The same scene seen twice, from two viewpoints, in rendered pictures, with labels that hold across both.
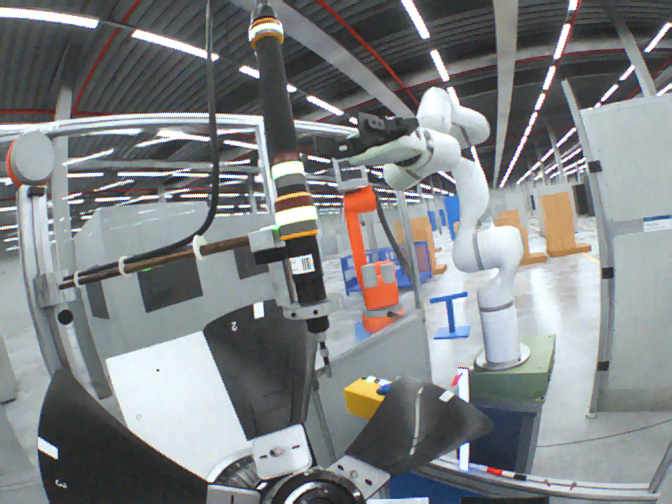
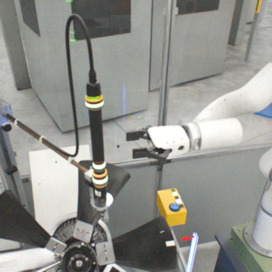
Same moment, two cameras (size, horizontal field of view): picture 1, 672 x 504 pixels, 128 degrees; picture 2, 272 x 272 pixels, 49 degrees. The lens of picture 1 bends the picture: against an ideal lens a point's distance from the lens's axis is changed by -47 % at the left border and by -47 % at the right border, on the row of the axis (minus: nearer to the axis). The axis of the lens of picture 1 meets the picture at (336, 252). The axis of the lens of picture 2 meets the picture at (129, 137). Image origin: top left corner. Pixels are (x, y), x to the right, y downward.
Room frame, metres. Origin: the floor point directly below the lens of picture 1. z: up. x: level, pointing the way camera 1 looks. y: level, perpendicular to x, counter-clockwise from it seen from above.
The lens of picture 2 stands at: (-0.19, -0.37, 2.13)
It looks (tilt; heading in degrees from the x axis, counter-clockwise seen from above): 34 degrees down; 30
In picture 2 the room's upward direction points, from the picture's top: straight up
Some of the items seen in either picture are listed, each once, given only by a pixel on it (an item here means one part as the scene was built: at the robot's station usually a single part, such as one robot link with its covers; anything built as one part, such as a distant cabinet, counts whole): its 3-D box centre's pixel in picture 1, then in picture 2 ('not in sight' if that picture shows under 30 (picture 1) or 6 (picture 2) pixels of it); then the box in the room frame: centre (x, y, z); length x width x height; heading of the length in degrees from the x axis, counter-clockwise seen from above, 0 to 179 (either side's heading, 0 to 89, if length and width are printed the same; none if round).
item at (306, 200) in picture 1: (294, 205); (99, 173); (0.33, 0.04, 1.56); 0.04 x 0.04 x 0.01
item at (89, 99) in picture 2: (266, 35); (94, 102); (0.33, 0.03, 1.79); 0.04 x 0.04 x 0.03
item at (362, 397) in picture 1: (376, 401); (170, 207); (0.79, -0.03, 1.02); 0.16 x 0.10 x 0.11; 42
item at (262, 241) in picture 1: (297, 268); (98, 189); (0.33, 0.05, 1.49); 0.09 x 0.07 x 0.10; 77
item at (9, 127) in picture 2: (64, 314); (6, 126); (0.46, 0.61, 1.47); 0.05 x 0.04 x 0.05; 77
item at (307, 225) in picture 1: (298, 228); (100, 180); (0.33, 0.04, 1.53); 0.04 x 0.04 x 0.01
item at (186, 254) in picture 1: (124, 270); (42, 140); (0.40, 0.33, 1.53); 0.54 x 0.01 x 0.01; 77
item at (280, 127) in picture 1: (277, 111); (97, 141); (0.33, 0.04, 1.67); 0.03 x 0.03 x 0.21
